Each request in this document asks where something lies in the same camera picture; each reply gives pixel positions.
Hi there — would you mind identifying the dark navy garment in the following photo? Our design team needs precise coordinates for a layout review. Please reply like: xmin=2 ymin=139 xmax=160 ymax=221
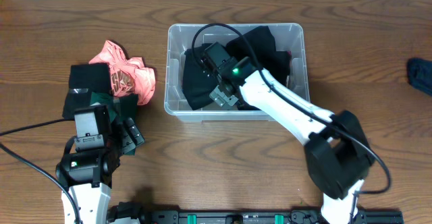
xmin=406 ymin=58 xmax=432 ymax=96

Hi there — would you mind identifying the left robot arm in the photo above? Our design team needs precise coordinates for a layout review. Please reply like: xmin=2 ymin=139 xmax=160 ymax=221
xmin=56 ymin=112 xmax=146 ymax=224

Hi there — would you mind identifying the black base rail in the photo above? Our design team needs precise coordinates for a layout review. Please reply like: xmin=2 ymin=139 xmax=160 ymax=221
xmin=107 ymin=200 xmax=404 ymax=224

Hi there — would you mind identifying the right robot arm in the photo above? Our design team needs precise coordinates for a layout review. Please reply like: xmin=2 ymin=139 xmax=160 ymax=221
xmin=204 ymin=57 xmax=379 ymax=223

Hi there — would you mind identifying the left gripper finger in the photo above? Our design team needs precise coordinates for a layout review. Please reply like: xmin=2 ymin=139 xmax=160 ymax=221
xmin=117 ymin=123 xmax=136 ymax=155
xmin=124 ymin=117 xmax=145 ymax=146

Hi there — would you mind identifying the folded black garment with tape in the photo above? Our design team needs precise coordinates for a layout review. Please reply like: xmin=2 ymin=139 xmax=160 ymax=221
xmin=62 ymin=63 xmax=111 ymax=119

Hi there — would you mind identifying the crumpled coral orange shirt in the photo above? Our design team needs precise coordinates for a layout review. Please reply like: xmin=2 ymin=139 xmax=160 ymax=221
xmin=88 ymin=40 xmax=156 ymax=106

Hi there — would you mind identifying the dark green garment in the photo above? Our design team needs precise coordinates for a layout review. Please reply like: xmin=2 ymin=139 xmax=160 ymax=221
xmin=90 ymin=92 xmax=138 ymax=138

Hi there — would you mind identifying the clear plastic storage bin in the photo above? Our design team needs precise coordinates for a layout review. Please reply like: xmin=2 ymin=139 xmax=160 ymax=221
xmin=164 ymin=23 xmax=311 ymax=122

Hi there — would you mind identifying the black shirt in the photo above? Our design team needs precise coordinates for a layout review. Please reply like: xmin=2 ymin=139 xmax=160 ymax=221
xmin=182 ymin=26 xmax=292 ymax=110

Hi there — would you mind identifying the red navy plaid shirt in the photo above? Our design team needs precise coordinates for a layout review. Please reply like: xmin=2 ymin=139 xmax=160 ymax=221
xmin=286 ymin=51 xmax=292 ymax=88

